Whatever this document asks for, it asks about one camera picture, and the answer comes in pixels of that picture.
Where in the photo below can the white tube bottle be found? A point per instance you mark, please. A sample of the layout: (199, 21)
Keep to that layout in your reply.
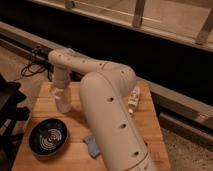
(133, 100)

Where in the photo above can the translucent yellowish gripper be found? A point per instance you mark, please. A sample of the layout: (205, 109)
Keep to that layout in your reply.
(59, 92)

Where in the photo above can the black bowl with white spiral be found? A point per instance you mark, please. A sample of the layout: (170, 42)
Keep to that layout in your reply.
(48, 137)

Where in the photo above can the wooden cutting board table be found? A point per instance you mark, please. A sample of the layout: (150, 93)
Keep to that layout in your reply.
(74, 155)

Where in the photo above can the black tripod stand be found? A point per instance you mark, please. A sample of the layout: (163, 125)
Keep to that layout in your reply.
(10, 96)

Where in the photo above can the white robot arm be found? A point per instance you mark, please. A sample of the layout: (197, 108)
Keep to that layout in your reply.
(102, 89)

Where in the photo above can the metal railing frame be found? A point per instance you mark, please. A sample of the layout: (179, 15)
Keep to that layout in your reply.
(188, 22)

